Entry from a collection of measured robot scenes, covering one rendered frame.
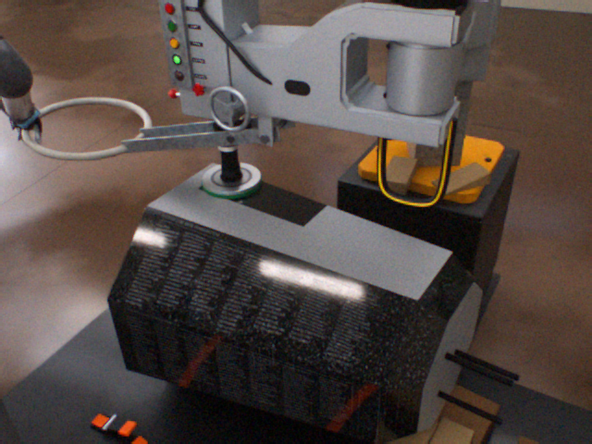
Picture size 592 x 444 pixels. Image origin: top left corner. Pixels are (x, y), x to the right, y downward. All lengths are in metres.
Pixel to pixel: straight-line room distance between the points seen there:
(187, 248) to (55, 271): 1.52
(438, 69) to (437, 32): 0.11
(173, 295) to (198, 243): 0.19
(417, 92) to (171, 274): 0.98
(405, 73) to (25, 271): 2.45
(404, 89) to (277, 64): 0.38
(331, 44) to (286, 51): 0.14
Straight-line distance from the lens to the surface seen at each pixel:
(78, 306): 3.15
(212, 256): 1.95
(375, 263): 1.80
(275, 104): 1.83
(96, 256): 3.45
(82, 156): 2.32
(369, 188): 2.39
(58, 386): 2.79
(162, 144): 2.22
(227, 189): 2.11
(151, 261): 2.08
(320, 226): 1.95
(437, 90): 1.66
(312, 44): 1.71
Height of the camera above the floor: 1.99
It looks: 35 degrees down
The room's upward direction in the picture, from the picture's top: 2 degrees counter-clockwise
